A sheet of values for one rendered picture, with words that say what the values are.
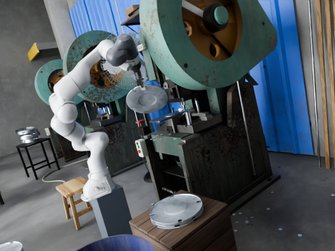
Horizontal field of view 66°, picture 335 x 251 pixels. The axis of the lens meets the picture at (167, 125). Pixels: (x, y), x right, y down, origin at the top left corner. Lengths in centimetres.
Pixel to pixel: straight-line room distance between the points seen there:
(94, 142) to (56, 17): 567
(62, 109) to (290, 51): 205
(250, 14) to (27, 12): 743
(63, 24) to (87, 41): 394
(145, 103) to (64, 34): 533
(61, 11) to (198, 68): 589
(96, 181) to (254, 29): 144
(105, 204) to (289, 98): 193
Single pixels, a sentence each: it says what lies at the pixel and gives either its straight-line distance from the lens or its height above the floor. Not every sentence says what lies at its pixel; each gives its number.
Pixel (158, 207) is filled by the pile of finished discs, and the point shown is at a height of 38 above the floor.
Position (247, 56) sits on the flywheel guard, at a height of 107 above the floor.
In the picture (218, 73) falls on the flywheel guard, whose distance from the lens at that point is 162.
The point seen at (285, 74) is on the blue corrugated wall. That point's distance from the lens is 272.
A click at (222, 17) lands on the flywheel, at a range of 163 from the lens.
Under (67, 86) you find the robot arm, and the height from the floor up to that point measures 113.
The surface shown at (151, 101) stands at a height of 92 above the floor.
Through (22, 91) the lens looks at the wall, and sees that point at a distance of 825.
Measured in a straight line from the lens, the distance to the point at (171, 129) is 191.
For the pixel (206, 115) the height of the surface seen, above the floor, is 74.
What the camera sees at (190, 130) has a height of 67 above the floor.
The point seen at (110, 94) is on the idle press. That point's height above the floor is 100.
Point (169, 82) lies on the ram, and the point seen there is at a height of 101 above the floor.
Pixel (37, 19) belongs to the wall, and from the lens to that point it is 873.
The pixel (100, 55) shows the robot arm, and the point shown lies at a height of 126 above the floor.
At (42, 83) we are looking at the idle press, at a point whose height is 139.
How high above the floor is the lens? 108
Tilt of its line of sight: 11 degrees down
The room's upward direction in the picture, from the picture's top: 14 degrees counter-clockwise
